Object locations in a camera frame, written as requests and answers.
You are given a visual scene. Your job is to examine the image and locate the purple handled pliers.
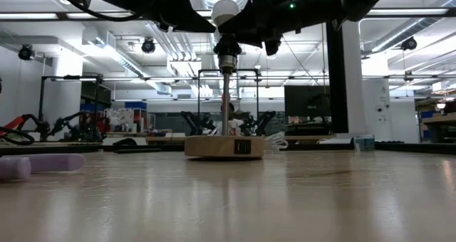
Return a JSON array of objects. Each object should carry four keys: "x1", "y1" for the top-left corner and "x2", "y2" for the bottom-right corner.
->
[{"x1": 0, "y1": 153, "x2": 87, "y2": 182}]

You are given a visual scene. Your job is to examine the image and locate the black monitor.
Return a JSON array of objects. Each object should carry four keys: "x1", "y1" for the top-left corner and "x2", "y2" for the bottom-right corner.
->
[{"x1": 284, "y1": 85, "x2": 331, "y2": 119}]

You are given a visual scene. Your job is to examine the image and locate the white lamp cord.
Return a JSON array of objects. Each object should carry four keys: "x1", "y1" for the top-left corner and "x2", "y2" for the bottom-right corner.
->
[{"x1": 265, "y1": 130, "x2": 290, "y2": 152}]

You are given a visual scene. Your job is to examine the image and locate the black background station frame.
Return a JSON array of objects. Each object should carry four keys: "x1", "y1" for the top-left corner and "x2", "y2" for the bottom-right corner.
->
[
  {"x1": 197, "y1": 68, "x2": 260, "y2": 136},
  {"x1": 38, "y1": 74, "x2": 105, "y2": 140}
]

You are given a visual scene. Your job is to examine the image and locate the tan desk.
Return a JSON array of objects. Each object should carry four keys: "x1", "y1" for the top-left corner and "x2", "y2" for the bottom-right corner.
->
[{"x1": 103, "y1": 134, "x2": 353, "y2": 146}]

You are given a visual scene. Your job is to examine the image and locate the wooden shelf unit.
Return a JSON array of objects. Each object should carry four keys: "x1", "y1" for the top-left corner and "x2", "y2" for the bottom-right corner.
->
[{"x1": 415, "y1": 99, "x2": 456, "y2": 144}]

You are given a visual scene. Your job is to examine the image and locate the white lightbulb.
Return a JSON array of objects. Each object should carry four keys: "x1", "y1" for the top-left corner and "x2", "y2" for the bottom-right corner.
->
[{"x1": 211, "y1": 0, "x2": 240, "y2": 28}]

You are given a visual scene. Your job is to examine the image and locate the wooden base table lamp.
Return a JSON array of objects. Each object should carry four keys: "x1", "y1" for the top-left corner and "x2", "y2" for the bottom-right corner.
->
[{"x1": 184, "y1": 33, "x2": 266, "y2": 160}]

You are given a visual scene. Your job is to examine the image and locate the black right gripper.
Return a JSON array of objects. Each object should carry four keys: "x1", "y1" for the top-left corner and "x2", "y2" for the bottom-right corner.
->
[{"x1": 217, "y1": 0, "x2": 304, "y2": 46}]

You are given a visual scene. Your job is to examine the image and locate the person at background station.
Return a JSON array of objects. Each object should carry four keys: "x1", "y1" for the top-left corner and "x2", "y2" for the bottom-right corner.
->
[{"x1": 217, "y1": 102, "x2": 247, "y2": 137}]

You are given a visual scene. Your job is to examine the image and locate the black aluminium table frame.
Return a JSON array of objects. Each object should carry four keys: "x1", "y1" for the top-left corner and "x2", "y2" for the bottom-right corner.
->
[{"x1": 0, "y1": 141, "x2": 456, "y2": 158}]

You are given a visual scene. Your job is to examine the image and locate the black and white tower post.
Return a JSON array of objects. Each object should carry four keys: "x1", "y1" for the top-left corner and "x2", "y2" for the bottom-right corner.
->
[{"x1": 316, "y1": 19, "x2": 366, "y2": 145}]

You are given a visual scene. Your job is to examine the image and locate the black crossbar with light strips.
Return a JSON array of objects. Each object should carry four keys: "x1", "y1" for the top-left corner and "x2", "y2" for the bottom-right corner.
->
[{"x1": 0, "y1": 7, "x2": 456, "y2": 22}]

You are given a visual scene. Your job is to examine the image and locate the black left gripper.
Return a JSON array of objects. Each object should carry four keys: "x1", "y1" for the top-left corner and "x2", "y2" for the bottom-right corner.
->
[{"x1": 106, "y1": 0, "x2": 217, "y2": 33}]

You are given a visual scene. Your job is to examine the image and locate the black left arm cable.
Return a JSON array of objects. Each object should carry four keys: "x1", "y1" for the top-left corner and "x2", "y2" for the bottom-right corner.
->
[{"x1": 53, "y1": 0, "x2": 144, "y2": 23}]

